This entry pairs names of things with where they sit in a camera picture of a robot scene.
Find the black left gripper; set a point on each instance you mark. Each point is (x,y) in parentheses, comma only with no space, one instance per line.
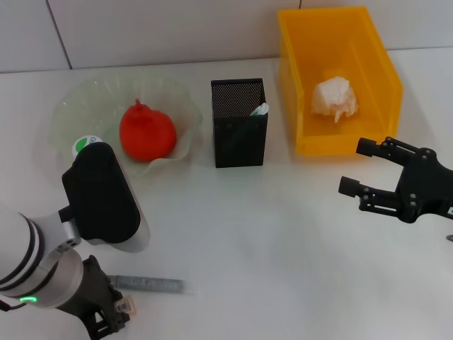
(90,294)

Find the beige barcode eraser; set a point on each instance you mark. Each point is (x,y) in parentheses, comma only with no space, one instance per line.
(126,305)

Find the black mesh pen holder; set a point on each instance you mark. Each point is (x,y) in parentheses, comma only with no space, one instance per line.
(240,141)

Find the yellow plastic bin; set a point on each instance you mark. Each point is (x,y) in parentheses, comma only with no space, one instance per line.
(336,53)

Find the clear green-label water bottle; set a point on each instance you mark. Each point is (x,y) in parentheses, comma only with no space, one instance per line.
(85,144)

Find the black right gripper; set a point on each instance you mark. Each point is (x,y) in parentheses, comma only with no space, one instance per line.
(424,187)

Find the white paper ball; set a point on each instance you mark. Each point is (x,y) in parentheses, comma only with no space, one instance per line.
(334,97)

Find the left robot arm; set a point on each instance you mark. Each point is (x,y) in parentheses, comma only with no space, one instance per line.
(28,262)

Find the silver marker pen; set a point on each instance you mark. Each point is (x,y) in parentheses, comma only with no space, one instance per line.
(152,284)

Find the green glass fruit plate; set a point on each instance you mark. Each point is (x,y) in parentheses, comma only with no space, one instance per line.
(88,102)

